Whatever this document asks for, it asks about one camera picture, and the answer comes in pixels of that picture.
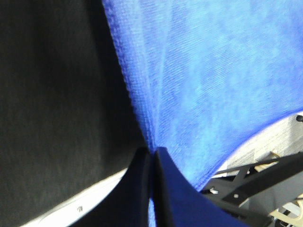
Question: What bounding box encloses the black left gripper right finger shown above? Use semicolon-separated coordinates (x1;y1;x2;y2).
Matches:
153;147;267;227

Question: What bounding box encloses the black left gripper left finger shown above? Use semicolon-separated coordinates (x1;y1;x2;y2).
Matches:
28;147;152;227

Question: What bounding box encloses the blue microfiber towel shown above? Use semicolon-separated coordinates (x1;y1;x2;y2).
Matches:
101;0;303;227

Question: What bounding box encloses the black table cloth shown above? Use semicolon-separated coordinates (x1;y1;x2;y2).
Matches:
0;0;145;221

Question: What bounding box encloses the black metal frame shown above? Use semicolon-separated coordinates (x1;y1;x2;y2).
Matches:
201;152;303;227

